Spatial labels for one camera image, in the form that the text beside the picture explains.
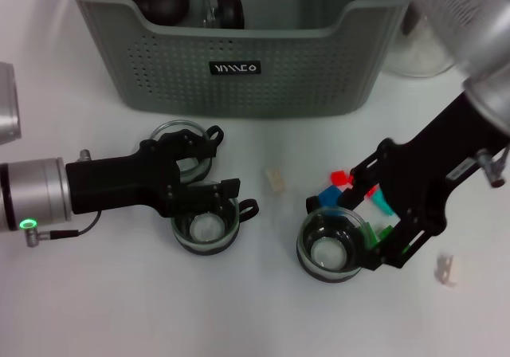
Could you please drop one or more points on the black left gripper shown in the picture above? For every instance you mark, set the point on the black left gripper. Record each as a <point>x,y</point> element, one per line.
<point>127,181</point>

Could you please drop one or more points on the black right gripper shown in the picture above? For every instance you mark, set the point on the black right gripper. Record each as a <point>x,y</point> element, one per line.
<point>426,165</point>

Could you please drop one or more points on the glass teacup black base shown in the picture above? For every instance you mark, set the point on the glass teacup black base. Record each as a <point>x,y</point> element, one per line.
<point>195,169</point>
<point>229,10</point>
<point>330,249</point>
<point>205,233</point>

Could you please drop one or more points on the grey-green perforated storage bin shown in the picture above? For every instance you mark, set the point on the grey-green perforated storage bin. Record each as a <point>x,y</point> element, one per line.
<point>279,90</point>

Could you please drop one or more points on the teal flat toy brick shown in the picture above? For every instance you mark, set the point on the teal flat toy brick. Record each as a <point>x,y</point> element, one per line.
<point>382,205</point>

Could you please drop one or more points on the green toy brick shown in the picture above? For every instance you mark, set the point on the green toy brick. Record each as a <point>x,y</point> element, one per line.
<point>384,233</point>
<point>370,233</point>

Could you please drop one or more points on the orange-red slope brick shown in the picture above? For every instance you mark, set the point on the orange-red slope brick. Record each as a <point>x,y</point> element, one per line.
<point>371,192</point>

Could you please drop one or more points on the small orange-red square brick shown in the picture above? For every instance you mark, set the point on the small orange-red square brick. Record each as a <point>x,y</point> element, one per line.
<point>338,177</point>

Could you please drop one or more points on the blue flat toy brick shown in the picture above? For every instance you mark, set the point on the blue flat toy brick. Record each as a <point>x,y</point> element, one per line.
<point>330,195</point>

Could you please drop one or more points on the white toy brick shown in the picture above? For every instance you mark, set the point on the white toy brick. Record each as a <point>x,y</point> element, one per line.
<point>275,179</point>
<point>446,271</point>

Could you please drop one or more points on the clear glass carafe black lid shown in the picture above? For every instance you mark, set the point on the clear glass carafe black lid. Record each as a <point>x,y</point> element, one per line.
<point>414,54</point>

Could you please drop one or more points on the black round teapot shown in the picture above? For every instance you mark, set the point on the black round teapot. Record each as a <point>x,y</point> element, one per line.
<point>163,2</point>

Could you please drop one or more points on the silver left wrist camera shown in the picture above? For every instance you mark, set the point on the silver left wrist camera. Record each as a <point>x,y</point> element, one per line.
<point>8,110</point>

